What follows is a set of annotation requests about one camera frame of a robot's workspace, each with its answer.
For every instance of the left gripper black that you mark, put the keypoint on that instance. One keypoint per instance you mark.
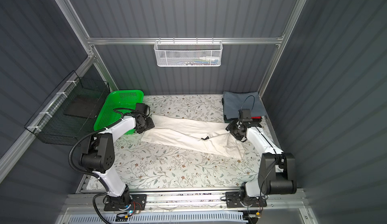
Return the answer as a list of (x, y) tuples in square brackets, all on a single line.
[(150, 124)]

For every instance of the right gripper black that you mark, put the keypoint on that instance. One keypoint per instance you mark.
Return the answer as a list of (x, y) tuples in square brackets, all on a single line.
[(231, 127)]

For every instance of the white printed t-shirt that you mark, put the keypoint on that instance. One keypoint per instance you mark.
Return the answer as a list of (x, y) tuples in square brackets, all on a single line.
[(206, 137)]

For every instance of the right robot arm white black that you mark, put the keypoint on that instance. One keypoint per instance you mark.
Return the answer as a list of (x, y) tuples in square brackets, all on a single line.
[(277, 172)]

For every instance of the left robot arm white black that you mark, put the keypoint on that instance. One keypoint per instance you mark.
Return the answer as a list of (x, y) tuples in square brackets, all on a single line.
[(98, 156)]

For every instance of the grey folded t-shirt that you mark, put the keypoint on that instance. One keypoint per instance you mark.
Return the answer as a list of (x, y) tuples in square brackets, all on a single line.
[(233, 102)]

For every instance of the green plastic basket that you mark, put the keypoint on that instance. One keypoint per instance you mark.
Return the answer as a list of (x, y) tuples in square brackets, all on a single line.
[(117, 99)]

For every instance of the floral table mat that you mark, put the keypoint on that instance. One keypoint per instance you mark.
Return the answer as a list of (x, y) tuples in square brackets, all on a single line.
[(143, 165)]

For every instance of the white bottle in basket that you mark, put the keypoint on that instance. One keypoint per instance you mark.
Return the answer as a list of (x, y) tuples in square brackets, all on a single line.
[(209, 58)]

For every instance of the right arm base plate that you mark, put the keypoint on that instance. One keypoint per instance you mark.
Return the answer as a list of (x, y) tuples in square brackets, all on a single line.
[(236, 200)]

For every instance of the black wire side basket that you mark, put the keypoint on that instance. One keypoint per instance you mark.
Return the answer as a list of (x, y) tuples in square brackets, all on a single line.
[(71, 113)]

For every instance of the white wire mesh basket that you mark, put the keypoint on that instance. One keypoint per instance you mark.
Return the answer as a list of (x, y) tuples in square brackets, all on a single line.
[(187, 55)]

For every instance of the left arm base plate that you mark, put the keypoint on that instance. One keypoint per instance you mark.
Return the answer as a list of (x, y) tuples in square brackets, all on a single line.
[(132, 202)]

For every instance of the aluminium front rail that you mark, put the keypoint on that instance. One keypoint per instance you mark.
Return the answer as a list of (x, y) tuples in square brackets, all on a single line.
[(189, 200)]

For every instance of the white vented cable duct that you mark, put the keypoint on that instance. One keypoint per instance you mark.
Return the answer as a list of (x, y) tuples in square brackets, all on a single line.
[(178, 217)]

